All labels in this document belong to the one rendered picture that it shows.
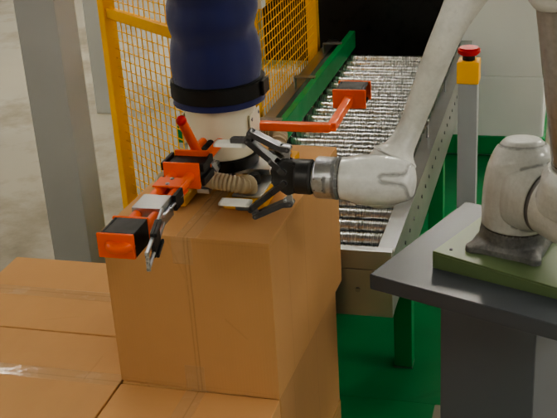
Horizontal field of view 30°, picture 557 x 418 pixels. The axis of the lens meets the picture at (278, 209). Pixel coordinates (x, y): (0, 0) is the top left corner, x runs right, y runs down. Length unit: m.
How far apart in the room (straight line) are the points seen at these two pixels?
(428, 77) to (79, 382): 1.11
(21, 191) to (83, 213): 1.31
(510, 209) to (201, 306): 0.74
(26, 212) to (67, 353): 2.37
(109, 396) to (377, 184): 0.85
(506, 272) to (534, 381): 0.29
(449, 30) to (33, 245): 2.86
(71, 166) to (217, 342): 1.69
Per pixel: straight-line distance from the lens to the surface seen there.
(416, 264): 2.55
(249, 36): 2.40
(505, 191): 2.44
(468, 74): 3.29
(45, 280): 3.10
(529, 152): 2.43
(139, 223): 1.99
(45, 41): 3.83
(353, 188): 2.13
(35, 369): 2.68
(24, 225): 4.89
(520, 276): 2.43
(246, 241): 2.25
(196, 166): 2.24
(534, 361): 2.55
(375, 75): 4.79
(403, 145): 2.28
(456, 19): 2.16
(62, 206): 4.04
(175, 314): 2.40
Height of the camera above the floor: 1.90
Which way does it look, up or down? 24 degrees down
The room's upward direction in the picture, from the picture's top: 4 degrees counter-clockwise
